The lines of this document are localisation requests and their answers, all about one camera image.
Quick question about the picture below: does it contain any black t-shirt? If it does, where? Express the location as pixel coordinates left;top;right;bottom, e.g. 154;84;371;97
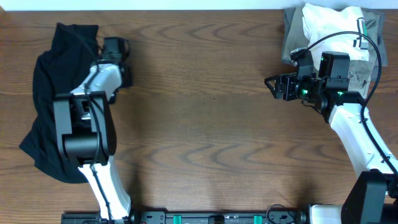
19;24;99;184

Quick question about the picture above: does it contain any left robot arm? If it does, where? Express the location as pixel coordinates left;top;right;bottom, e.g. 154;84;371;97
53;37;134;223

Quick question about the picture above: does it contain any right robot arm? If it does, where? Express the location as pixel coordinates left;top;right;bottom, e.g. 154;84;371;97
264;50;397;223

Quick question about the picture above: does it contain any grey folded garment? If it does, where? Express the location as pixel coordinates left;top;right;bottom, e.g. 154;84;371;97
280;7;389;83

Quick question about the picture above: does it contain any olive khaki folded garment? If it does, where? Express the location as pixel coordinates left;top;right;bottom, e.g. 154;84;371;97
283;6;381;98

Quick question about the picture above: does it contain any left black cable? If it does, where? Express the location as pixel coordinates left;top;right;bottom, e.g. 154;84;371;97
55;22;113;222

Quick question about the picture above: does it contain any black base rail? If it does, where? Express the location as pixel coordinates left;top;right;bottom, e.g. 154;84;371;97
60;210;308;224

